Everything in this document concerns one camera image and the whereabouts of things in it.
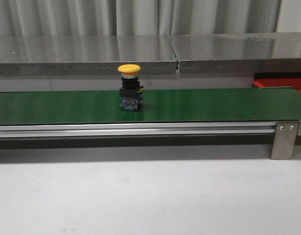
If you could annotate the green conveyor belt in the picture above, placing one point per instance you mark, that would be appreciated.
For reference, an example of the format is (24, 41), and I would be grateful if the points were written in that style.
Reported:
(70, 107)

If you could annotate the left grey stone slab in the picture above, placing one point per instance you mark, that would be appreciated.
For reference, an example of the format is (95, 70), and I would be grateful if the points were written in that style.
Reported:
(84, 55)

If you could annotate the grey stone slab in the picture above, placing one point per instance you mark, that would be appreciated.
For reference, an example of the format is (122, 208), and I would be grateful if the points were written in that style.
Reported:
(238, 53)
(84, 55)

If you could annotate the right grey stone slab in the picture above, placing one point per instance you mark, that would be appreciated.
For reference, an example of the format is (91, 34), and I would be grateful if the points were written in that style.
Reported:
(238, 53)

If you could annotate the red plastic tray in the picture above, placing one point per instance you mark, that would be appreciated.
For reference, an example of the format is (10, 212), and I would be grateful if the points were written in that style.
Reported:
(278, 82)

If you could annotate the grey pleated curtain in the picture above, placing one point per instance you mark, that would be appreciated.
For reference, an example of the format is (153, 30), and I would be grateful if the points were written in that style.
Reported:
(136, 17)

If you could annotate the aluminium conveyor side rail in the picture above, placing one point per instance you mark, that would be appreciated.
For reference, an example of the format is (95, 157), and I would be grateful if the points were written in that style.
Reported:
(136, 129)

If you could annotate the steel conveyor support bracket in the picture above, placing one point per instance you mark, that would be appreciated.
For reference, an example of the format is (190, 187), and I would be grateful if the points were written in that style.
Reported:
(284, 140)

